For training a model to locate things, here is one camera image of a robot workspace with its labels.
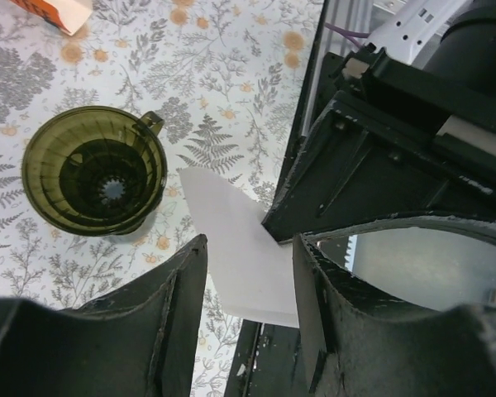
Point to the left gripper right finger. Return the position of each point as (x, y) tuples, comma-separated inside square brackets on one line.
[(358, 340)]

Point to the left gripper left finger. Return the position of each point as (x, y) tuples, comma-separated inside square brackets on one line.
[(142, 338)]

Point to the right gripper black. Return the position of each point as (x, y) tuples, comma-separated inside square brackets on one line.
[(356, 173)]

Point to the dark olive glass dripper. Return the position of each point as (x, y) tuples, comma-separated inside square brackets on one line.
[(96, 171)]

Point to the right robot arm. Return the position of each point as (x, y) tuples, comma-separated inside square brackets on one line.
[(411, 35)]

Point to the floral tablecloth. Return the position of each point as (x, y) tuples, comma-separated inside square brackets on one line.
[(105, 278)]

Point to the white cable duct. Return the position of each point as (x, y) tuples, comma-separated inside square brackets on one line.
[(350, 253)]

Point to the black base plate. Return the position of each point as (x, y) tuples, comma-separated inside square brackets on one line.
[(268, 362)]

